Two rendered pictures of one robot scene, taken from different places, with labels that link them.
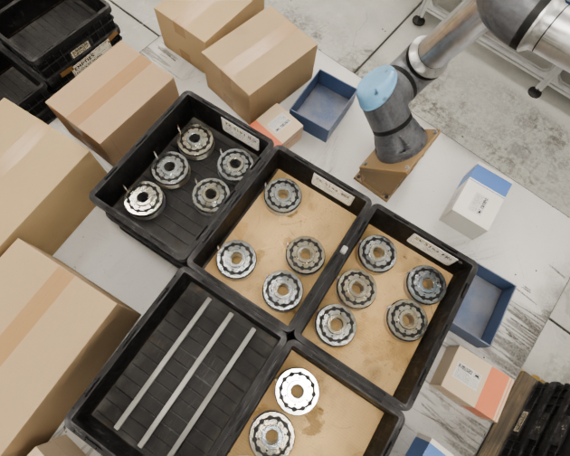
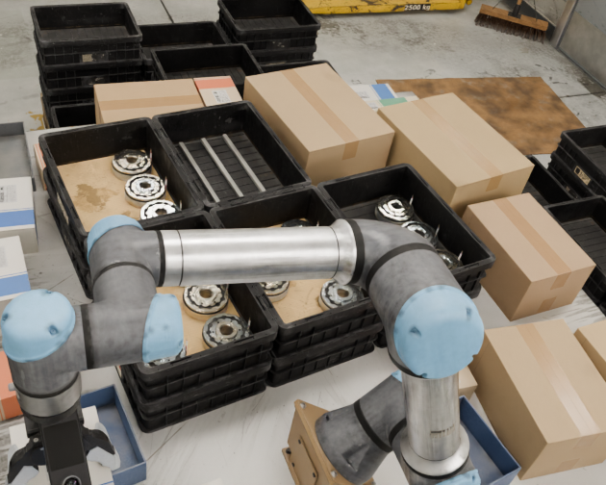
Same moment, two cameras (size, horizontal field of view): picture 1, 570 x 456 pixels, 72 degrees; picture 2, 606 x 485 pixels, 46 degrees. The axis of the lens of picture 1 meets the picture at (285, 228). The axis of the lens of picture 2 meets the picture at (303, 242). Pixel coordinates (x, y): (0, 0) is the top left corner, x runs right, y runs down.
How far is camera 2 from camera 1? 140 cm
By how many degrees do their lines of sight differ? 58
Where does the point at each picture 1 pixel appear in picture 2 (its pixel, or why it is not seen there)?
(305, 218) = (306, 308)
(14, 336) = (320, 109)
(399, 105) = (383, 397)
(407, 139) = (338, 418)
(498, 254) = not seen: outside the picture
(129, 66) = (556, 256)
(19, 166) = (458, 150)
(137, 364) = (258, 160)
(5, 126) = (502, 157)
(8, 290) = (355, 115)
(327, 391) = not seen: hidden behind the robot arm
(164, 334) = (268, 179)
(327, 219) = not seen: hidden behind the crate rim
